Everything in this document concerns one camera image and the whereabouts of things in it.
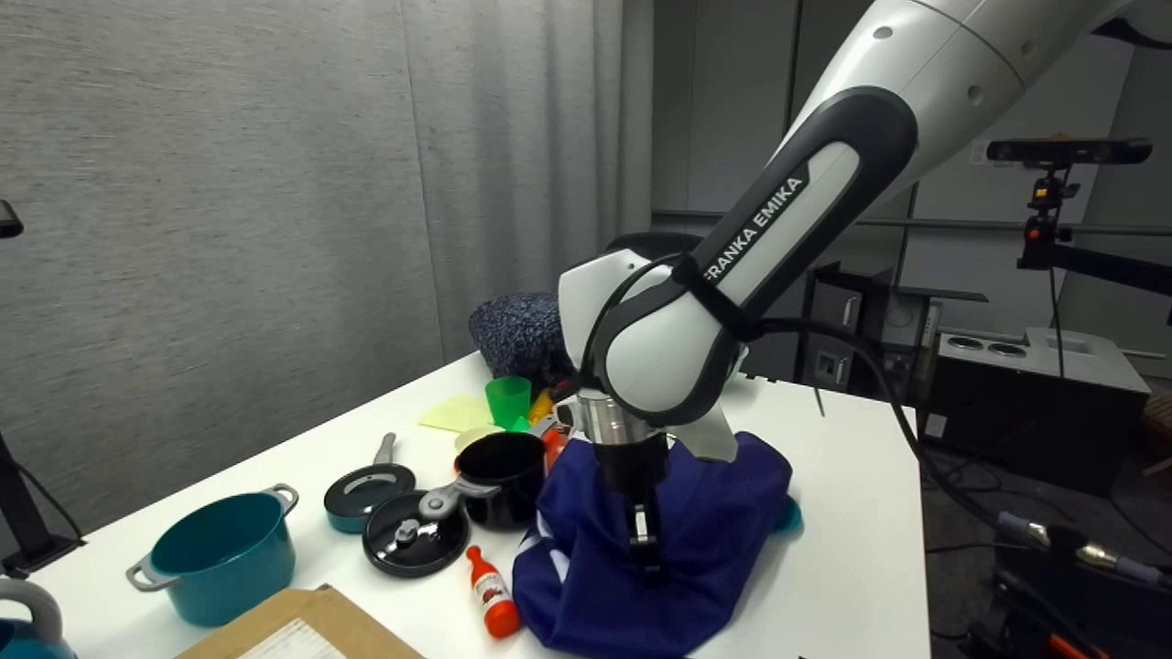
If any small dark frying pan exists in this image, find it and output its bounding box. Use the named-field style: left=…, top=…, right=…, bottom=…
left=319, top=427, right=422, bottom=537

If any black lid with silver knob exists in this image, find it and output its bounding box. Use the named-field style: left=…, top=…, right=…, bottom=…
left=360, top=477, right=473, bottom=580

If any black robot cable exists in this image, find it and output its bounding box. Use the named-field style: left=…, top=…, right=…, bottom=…
left=745, top=311, right=1019, bottom=543

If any orange ketchup bottle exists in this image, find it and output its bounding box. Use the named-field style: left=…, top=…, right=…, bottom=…
left=462, top=543, right=528, bottom=641

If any speckled dark blue cushion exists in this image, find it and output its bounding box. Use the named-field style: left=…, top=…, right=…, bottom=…
left=465, top=290, right=580, bottom=386

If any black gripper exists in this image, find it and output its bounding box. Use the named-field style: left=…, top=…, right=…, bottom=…
left=589, top=427, right=678, bottom=577

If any teal toy kettle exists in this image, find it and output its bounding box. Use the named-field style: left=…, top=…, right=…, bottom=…
left=0, top=574, right=80, bottom=659

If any black mug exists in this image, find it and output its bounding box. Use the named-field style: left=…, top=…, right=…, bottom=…
left=451, top=427, right=548, bottom=535

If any blue cloth with white band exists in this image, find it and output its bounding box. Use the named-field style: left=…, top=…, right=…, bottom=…
left=511, top=427, right=798, bottom=659

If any black camera on boom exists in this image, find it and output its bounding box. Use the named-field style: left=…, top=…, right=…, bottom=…
left=981, top=135, right=1172, bottom=296

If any orange toy food pile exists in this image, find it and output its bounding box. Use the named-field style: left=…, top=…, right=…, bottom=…
left=528, top=383, right=580, bottom=479

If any pale yellow plate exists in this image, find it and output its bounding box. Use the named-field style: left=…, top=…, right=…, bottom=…
left=417, top=386, right=503, bottom=451

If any brown cardboard box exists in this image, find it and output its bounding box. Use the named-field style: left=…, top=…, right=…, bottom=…
left=179, top=580, right=430, bottom=659

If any green plastic cup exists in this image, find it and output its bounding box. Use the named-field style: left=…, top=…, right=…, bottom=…
left=480, top=374, right=539, bottom=434

